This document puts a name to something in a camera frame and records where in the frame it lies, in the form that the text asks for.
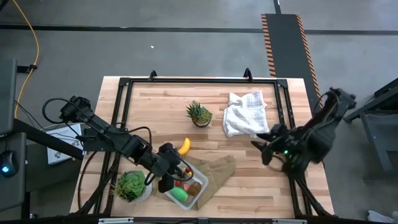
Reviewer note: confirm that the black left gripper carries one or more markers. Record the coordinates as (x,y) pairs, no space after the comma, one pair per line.
(166,168)

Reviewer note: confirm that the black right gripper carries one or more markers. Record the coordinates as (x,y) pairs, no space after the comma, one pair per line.
(283,144)

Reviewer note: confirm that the green husked toy corn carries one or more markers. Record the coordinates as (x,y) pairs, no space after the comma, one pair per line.
(178,194)

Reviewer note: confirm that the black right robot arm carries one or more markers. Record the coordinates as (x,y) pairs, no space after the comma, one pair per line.
(323,137)

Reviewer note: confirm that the clear plastic tupperware container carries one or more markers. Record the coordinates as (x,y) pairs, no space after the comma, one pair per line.
(201,182)

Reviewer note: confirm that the green succulent in white pot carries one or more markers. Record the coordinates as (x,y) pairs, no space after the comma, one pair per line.
(132,186)

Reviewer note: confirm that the white checked towel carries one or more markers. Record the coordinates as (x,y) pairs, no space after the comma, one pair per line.
(245,115)

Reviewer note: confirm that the yellow toy banana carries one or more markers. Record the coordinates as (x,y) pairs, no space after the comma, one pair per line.
(184,146)

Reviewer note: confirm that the tan cloth napkin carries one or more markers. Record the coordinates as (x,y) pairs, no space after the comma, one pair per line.
(217,174)

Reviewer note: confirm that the spiky succulent in black pot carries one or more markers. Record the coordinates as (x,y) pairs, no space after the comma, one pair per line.
(199,114)

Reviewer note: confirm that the black mat with orange stripes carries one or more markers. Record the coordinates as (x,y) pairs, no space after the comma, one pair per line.
(287,46)

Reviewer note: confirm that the white paper booklet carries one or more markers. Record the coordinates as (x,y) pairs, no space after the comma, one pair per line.
(62,149)

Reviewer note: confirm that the dark metal side table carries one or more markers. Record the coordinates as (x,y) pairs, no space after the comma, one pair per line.
(376,124)

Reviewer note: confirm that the white crumpled cloth scrap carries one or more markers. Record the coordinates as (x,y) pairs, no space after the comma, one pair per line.
(381,216)

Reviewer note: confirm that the black support beam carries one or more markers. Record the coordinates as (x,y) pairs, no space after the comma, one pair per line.
(40,137)

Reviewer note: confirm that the gray desk top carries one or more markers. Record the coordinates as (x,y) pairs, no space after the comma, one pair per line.
(12,193)

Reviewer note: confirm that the black computer mouse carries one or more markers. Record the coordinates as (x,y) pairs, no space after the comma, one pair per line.
(7,163)

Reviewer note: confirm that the gray desk panel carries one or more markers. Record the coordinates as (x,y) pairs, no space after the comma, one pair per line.
(7,93)

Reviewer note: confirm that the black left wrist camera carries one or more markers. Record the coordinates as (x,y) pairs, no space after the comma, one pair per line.
(169,150)

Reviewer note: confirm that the silver aluminium rail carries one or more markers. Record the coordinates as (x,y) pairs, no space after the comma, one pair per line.
(289,221)
(115,221)

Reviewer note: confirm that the black metal table frame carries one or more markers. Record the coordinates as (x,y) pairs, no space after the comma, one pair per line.
(202,80)

